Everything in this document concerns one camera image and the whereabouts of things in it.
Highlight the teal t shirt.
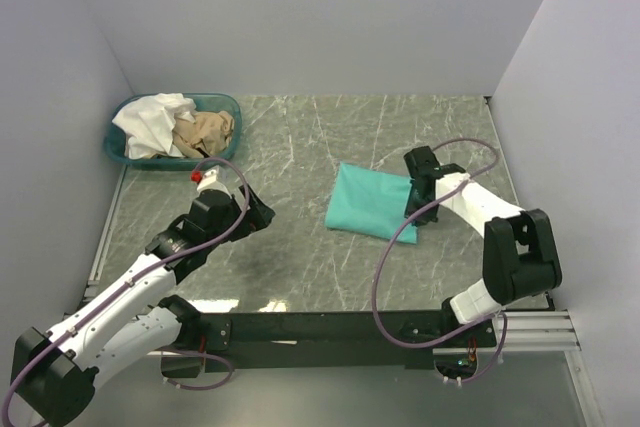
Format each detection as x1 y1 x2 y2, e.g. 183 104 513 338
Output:
324 163 411 240

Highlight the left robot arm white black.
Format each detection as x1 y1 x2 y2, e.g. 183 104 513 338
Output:
9 183 275 426

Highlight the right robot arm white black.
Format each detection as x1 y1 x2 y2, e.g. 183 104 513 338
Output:
404 146 562 346

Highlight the beige t shirt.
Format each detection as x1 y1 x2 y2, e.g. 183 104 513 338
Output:
172 111 235 158

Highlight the white t shirt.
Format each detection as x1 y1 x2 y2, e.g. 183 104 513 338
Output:
112 93 196 160

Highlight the teal plastic basket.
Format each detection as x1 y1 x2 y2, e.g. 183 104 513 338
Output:
103 93 243 171

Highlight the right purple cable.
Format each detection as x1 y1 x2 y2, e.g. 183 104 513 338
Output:
372 138 509 386

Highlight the aluminium frame rail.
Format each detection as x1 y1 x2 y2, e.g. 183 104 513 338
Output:
84 310 584 356

